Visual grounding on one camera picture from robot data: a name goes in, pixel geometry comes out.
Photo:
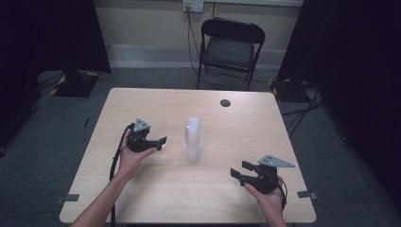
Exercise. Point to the white wall socket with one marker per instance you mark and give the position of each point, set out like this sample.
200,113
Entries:
193,5

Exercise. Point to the stack of translucent plastic cups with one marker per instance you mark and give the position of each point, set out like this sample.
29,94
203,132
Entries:
193,140

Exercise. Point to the black folding chair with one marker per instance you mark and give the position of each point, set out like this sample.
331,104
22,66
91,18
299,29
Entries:
229,52

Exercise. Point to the black stand base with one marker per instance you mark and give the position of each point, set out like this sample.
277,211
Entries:
75,84
288,90

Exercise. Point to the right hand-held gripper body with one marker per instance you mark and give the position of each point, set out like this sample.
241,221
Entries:
265,181

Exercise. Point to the person's left hand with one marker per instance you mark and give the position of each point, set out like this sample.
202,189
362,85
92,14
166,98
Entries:
132,162

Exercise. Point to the grey tape strip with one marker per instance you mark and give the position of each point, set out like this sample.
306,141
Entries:
67,198
306,195

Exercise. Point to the person's right hand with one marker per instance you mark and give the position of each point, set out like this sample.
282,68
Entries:
269,203

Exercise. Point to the dark curtain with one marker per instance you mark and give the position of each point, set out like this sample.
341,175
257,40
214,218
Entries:
41,38
356,78

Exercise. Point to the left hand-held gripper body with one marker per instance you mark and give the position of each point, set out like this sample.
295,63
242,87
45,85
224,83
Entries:
140,142

